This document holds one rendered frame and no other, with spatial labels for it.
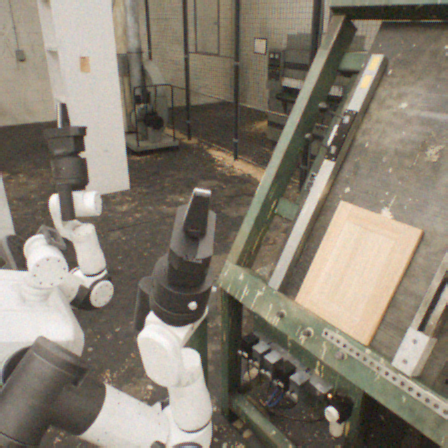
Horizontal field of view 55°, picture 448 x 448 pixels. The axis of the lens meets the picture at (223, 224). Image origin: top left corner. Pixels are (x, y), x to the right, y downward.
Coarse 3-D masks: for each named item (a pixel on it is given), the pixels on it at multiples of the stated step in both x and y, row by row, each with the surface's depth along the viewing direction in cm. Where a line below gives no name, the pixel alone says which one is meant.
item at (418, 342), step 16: (432, 288) 123; (432, 304) 122; (416, 320) 124; (432, 320) 121; (416, 336) 123; (432, 336) 122; (400, 352) 125; (416, 352) 122; (400, 368) 124; (416, 368) 122
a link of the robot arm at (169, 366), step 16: (144, 336) 63; (160, 336) 62; (144, 352) 65; (160, 352) 63; (176, 352) 64; (192, 352) 74; (160, 368) 65; (176, 368) 64; (192, 368) 70; (160, 384) 67; (176, 384) 67
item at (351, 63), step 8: (344, 56) 176; (352, 56) 173; (360, 56) 170; (344, 64) 175; (352, 64) 172; (360, 64) 169; (344, 72) 176; (352, 72) 173; (352, 80) 172; (352, 88) 172; (344, 96) 173; (344, 104) 172; (336, 112) 174; (336, 120) 173; (328, 136) 174; (320, 152) 175; (312, 168) 176; (304, 184) 177; (304, 192) 176; (280, 200) 181; (288, 200) 179; (296, 200) 178; (280, 208) 180; (288, 208) 178; (296, 208) 175; (280, 216) 180; (288, 216) 177
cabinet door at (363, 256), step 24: (336, 216) 155; (360, 216) 149; (336, 240) 153; (360, 240) 147; (384, 240) 141; (408, 240) 136; (312, 264) 157; (336, 264) 151; (360, 264) 145; (384, 264) 139; (312, 288) 155; (336, 288) 149; (360, 288) 143; (384, 288) 137; (336, 312) 147; (360, 312) 141; (384, 312) 137; (360, 336) 139
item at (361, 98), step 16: (368, 64) 158; (384, 64) 157; (368, 96) 157; (352, 128) 158; (336, 160) 158; (320, 176) 161; (320, 192) 160; (304, 208) 163; (320, 208) 162; (304, 224) 161; (304, 240) 163; (288, 256) 163; (288, 272) 164
